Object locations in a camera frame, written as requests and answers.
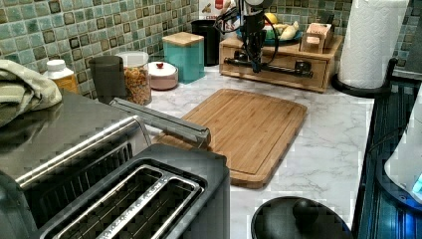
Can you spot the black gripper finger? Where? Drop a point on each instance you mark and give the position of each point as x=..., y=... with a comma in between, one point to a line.
x=252, y=60
x=259, y=60

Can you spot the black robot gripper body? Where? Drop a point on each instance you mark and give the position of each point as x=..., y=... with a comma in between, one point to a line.
x=253, y=33

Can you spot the wooden drawer with black handle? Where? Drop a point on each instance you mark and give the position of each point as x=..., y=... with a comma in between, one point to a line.
x=272, y=68

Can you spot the wooden drawer cabinet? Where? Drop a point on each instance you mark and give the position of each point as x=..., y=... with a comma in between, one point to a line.
x=332, y=50

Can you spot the green white vegetable toy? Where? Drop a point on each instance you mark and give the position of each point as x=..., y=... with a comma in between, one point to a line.
x=270, y=32

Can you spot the yellow mango toy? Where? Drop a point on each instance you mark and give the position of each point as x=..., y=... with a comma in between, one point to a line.
x=272, y=18

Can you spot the pale corn toy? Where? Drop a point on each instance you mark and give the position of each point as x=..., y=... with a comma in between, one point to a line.
x=287, y=32

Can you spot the white cereal box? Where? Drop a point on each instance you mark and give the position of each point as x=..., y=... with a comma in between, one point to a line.
x=211, y=9

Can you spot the dark blue plate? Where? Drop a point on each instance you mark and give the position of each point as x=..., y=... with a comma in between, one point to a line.
x=271, y=42

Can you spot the black utensil holder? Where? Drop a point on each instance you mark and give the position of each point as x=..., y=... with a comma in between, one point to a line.
x=211, y=35

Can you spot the small wooden block holder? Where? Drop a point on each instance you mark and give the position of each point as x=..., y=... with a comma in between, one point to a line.
x=317, y=38

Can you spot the teal canister with wooden lid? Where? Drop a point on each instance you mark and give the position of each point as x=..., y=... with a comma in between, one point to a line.
x=185, y=51

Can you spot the bamboo cutting board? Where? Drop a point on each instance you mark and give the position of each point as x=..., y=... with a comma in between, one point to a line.
x=253, y=131

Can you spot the pink ceramic lidded bowl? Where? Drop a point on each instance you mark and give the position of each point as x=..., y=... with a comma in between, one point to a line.
x=163, y=76

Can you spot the glass jar with cereal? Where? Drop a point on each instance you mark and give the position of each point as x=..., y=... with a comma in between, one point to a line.
x=136, y=77

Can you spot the white paper towel roll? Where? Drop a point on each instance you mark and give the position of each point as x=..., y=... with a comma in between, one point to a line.
x=371, y=35

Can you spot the black paper towel holder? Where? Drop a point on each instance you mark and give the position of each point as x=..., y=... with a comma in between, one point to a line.
x=383, y=90

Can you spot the dark grey cup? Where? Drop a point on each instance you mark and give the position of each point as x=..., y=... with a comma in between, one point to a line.
x=108, y=77

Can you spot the black two-slot toaster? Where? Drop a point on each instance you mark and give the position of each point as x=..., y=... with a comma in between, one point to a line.
x=164, y=192

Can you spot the black pot lid with knob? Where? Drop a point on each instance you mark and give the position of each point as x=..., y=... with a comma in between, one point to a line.
x=294, y=217

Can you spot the white appliance with black base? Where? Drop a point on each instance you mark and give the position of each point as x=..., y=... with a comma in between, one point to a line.
x=401, y=173

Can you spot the white-capped yellow bottle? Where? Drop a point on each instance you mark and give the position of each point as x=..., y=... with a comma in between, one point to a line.
x=61, y=75

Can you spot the black dish drying rack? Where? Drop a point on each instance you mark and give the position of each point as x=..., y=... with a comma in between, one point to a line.
x=383, y=210

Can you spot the stainless steel toaster oven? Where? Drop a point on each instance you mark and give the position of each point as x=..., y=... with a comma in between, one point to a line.
x=36, y=144

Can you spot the folded green towel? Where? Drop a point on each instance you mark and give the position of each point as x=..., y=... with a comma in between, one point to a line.
x=24, y=90

